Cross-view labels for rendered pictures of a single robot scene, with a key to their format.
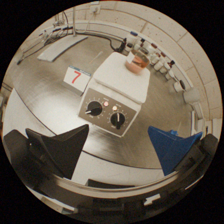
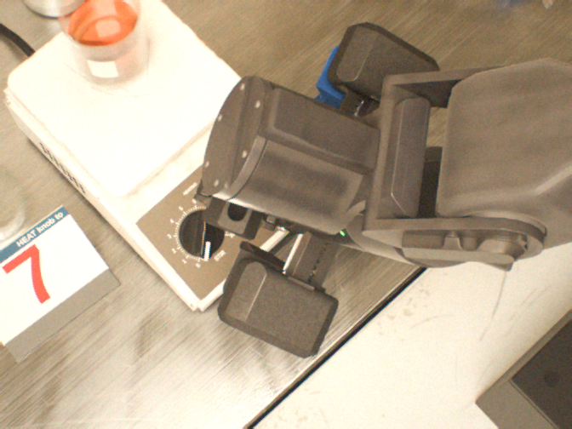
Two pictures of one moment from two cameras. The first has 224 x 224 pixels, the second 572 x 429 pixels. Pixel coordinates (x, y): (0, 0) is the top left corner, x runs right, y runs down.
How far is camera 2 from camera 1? 0.58 m
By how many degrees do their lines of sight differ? 7
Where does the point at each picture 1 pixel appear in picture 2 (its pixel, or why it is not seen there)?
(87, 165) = (397, 367)
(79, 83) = (65, 270)
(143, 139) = not seen: hidden behind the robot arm
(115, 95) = (191, 157)
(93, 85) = (135, 208)
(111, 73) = (124, 141)
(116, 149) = not seen: hidden behind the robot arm
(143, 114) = (287, 65)
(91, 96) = (164, 228)
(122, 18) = not seen: outside the picture
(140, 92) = (211, 83)
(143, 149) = (437, 123)
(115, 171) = (478, 275)
